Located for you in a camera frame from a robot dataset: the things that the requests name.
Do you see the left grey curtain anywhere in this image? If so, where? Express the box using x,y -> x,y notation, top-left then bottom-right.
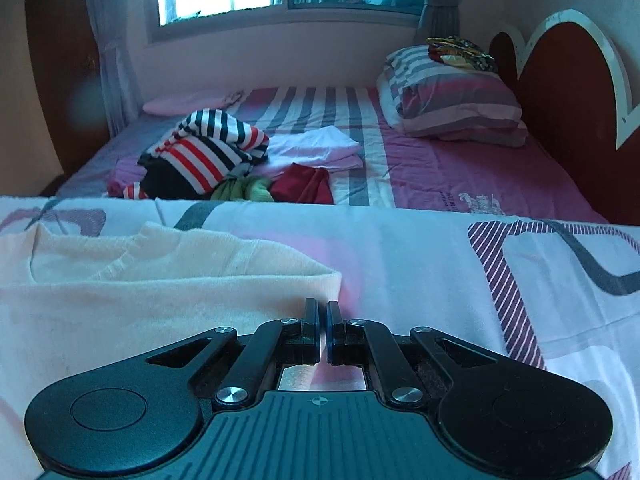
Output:
86,0 -> 142,138

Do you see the dark red garment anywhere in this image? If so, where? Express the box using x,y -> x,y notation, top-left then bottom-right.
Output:
270,164 -> 334,205

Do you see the red white heart headboard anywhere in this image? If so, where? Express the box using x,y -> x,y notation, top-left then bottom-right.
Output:
489,9 -> 639,226

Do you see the yellow patterned cloth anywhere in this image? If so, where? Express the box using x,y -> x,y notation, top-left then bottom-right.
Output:
425,36 -> 498,74

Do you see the patterned white pink quilt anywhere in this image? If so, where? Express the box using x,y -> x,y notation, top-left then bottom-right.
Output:
1,197 -> 639,479

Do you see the cream knit sweater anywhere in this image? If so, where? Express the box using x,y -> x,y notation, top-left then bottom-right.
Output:
1,223 -> 342,431

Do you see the striped purple bed sheet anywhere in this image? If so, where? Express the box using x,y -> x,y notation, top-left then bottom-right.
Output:
58,87 -> 602,222

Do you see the striped folded pillow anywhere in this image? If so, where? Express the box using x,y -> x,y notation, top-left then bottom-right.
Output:
378,46 -> 527,148

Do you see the dark wooden door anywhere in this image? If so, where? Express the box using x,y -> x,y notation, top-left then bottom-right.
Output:
25,0 -> 110,177

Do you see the striped red navy garment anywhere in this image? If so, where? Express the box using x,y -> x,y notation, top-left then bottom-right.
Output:
122,108 -> 269,200

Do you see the pink flat pillow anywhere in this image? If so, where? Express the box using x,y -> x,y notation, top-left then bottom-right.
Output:
142,90 -> 245,117

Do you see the white folded garment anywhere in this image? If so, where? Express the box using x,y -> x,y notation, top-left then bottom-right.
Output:
253,126 -> 363,178

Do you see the green garment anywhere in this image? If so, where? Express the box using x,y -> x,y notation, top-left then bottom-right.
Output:
210,177 -> 274,203

